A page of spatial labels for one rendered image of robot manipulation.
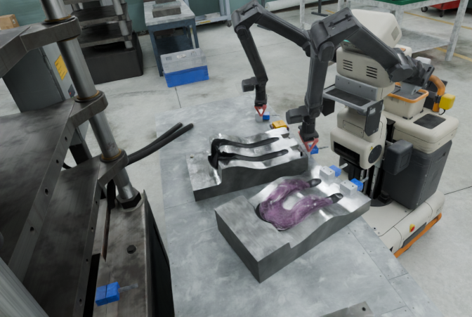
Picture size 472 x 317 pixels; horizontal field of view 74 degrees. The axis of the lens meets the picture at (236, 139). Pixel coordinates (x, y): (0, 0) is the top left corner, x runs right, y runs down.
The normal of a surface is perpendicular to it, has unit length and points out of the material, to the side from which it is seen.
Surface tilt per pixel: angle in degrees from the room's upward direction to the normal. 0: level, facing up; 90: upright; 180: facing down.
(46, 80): 90
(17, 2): 90
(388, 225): 0
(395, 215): 0
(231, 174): 90
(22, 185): 0
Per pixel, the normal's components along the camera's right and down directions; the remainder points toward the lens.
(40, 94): 0.26, 0.51
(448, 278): -0.10, -0.83
